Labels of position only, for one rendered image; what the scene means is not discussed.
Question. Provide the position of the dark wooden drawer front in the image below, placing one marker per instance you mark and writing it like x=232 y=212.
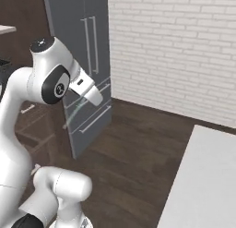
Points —
x=46 y=145
x=43 y=114

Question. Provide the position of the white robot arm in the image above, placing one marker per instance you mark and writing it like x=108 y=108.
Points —
x=15 y=121

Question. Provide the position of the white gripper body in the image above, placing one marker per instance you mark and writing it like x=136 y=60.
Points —
x=93 y=96

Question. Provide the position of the grey fridge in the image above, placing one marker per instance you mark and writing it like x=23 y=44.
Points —
x=70 y=19

